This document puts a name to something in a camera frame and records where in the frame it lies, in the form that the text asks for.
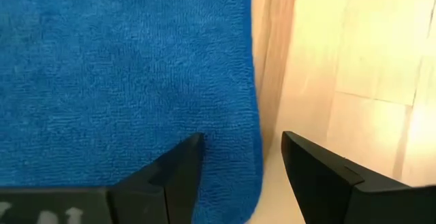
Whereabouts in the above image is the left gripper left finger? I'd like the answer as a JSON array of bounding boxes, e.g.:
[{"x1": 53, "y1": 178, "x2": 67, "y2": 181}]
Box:
[{"x1": 108, "y1": 132, "x2": 205, "y2": 224}]

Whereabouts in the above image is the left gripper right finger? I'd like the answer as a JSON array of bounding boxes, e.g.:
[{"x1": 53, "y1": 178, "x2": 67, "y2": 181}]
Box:
[{"x1": 281, "y1": 131, "x2": 409, "y2": 224}]

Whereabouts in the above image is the blue microfiber towel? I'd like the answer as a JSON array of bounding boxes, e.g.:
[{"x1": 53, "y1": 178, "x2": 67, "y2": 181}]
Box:
[{"x1": 0, "y1": 0, "x2": 264, "y2": 224}]

